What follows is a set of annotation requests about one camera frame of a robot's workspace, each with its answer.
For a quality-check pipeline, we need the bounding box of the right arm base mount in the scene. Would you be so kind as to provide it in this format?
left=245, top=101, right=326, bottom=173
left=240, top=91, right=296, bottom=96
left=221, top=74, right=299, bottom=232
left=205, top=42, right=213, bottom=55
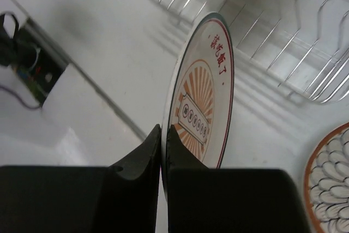
left=1, top=11, right=68, bottom=110

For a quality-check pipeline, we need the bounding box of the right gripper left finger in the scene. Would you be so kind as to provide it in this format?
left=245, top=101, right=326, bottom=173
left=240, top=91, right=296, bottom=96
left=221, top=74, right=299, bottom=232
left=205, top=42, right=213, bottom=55
left=1, top=126, right=161, bottom=232

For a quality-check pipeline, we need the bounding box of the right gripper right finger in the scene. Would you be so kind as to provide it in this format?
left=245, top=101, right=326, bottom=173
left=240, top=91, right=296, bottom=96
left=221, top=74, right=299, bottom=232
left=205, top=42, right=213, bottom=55
left=166, top=127, right=311, bottom=232

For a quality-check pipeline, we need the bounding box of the wire dish rack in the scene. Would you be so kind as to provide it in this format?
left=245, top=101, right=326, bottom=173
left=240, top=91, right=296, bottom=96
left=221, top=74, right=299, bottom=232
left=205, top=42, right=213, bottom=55
left=150, top=0, right=348, bottom=104

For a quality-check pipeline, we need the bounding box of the orange floral rim plate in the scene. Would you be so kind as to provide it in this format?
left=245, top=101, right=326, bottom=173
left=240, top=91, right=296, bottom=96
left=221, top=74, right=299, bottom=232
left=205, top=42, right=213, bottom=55
left=303, top=123, right=348, bottom=232

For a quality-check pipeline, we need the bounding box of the red sunburst printed plate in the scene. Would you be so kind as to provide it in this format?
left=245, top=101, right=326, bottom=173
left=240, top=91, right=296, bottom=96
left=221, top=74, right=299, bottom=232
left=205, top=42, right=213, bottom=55
left=161, top=12, right=234, bottom=189

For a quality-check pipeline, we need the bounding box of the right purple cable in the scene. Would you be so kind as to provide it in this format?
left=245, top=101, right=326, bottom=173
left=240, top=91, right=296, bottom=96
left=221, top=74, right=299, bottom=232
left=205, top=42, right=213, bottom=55
left=0, top=85, right=41, bottom=110

